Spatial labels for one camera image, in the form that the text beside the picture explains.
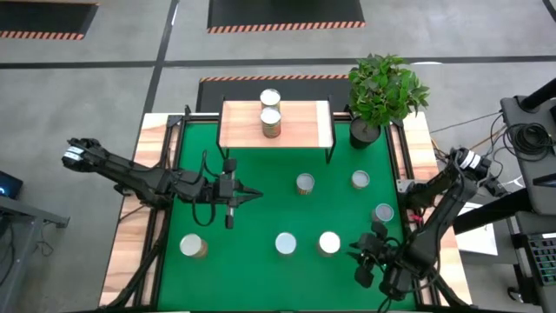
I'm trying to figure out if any black metal shelf table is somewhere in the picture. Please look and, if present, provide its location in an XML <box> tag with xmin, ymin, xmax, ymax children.
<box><xmin>215</xmin><ymin>97</ymin><xmax>338</xmax><ymax>167</ymax></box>

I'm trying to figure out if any tan label tin can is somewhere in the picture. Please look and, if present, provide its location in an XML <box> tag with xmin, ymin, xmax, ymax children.
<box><xmin>179</xmin><ymin>233</ymin><xmax>209</xmax><ymax>259</ymax></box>

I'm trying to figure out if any red corn can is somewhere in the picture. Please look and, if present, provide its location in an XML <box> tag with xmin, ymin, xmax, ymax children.
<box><xmin>260</xmin><ymin>107</ymin><xmax>282</xmax><ymax>139</ymax></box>

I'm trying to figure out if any grey desk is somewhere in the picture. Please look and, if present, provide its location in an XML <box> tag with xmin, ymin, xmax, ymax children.
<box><xmin>0</xmin><ymin>194</ymin><xmax>70</xmax><ymax>313</ymax></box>

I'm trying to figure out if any green leafy plant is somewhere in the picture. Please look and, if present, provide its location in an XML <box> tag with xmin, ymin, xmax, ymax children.
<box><xmin>347</xmin><ymin>52</ymin><xmax>431</xmax><ymax>130</ymax></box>

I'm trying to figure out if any black monitor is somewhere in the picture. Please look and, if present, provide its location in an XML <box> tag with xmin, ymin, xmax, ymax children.
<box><xmin>0</xmin><ymin>170</ymin><xmax>24</xmax><ymax>200</ymax></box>

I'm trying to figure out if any white lid tin can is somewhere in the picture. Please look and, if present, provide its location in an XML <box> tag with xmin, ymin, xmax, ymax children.
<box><xmin>318</xmin><ymin>230</ymin><xmax>342</xmax><ymax>257</ymax></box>

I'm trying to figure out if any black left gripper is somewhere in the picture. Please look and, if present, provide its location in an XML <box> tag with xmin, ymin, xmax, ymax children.
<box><xmin>211</xmin><ymin>157</ymin><xmax>265</xmax><ymax>230</ymax></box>

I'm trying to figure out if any pears can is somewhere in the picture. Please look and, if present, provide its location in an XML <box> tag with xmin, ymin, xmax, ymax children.
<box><xmin>259</xmin><ymin>88</ymin><xmax>282</xmax><ymax>110</ymax></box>

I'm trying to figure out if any small yellow box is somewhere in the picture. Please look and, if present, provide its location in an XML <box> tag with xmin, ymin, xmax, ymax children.
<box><xmin>350</xmin><ymin>170</ymin><xmax>371</xmax><ymax>190</ymax></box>

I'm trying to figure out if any black metal table frame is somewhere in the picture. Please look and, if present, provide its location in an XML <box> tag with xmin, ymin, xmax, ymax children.
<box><xmin>98</xmin><ymin>103</ymin><xmax>474</xmax><ymax>313</ymax></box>

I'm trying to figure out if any grey lid tin can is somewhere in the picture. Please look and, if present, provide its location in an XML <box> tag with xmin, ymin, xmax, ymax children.
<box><xmin>275</xmin><ymin>231</ymin><xmax>298</xmax><ymax>256</ymax></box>

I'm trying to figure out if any yellow black beans can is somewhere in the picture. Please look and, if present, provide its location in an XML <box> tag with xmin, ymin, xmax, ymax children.
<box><xmin>295</xmin><ymin>172</ymin><xmax>316</xmax><ymax>196</ymax></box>

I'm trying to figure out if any teal rimmed tin can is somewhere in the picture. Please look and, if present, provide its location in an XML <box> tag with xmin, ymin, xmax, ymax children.
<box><xmin>372</xmin><ymin>203</ymin><xmax>395</xmax><ymax>224</ymax></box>

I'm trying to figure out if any white paper sheet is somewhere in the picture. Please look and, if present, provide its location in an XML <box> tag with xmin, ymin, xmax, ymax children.
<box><xmin>451</xmin><ymin>202</ymin><xmax>500</xmax><ymax>257</ymax></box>

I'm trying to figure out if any grey equipment cart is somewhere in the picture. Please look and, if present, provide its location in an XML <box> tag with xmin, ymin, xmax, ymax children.
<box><xmin>499</xmin><ymin>93</ymin><xmax>556</xmax><ymax>218</ymax></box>

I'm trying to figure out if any black floor mat striped edge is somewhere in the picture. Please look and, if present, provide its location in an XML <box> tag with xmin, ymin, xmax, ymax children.
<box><xmin>195</xmin><ymin>74</ymin><xmax>354</xmax><ymax>114</ymax></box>
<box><xmin>207</xmin><ymin>0</ymin><xmax>367</xmax><ymax>35</ymax></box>
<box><xmin>0</xmin><ymin>1</ymin><xmax>100</xmax><ymax>42</ymax></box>

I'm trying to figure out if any green table mat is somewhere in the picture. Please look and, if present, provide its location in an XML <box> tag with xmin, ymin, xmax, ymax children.
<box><xmin>156</xmin><ymin>121</ymin><xmax>418</xmax><ymax>312</ymax></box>

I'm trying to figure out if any floor cable bundle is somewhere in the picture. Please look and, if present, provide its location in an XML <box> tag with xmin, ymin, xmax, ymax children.
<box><xmin>429</xmin><ymin>110</ymin><xmax>507</xmax><ymax>175</ymax></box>

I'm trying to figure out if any black plant pot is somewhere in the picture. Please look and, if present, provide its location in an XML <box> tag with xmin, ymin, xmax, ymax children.
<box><xmin>348</xmin><ymin>116</ymin><xmax>382</xmax><ymax>150</ymax></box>

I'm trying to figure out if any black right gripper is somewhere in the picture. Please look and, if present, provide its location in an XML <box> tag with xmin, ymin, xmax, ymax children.
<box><xmin>347</xmin><ymin>220</ymin><xmax>394</xmax><ymax>290</ymax></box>

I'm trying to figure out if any black stand pole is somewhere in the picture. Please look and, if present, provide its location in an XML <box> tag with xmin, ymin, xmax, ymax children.
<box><xmin>519</xmin><ymin>77</ymin><xmax>556</xmax><ymax>112</ymax></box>

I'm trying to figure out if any coiled black cable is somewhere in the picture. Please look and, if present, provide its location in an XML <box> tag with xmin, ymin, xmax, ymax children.
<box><xmin>503</xmin><ymin>123</ymin><xmax>556</xmax><ymax>163</ymax></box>

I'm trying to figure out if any keyboard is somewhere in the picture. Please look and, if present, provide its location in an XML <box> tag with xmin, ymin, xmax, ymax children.
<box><xmin>527</xmin><ymin>233</ymin><xmax>556</xmax><ymax>287</ymax></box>

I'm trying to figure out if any black stand beam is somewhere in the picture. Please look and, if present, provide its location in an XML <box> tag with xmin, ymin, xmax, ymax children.
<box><xmin>451</xmin><ymin>186</ymin><xmax>539</xmax><ymax>236</ymax></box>

